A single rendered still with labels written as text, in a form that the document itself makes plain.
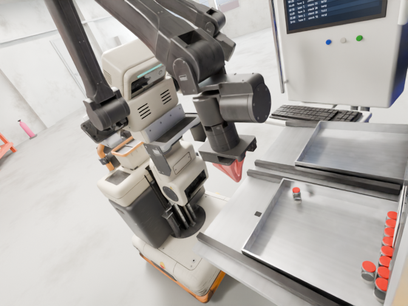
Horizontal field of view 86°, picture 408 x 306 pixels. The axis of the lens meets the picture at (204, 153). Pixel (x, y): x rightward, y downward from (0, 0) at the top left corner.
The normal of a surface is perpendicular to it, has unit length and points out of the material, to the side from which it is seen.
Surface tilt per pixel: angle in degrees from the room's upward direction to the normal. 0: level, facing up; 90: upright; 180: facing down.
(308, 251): 0
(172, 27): 43
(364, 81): 90
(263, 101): 88
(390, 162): 0
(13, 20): 90
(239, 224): 0
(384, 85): 90
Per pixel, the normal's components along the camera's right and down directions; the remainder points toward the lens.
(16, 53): 0.88, -0.04
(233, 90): -0.62, 0.55
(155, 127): 0.75, 0.13
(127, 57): 0.28, -0.50
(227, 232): -0.31, -0.80
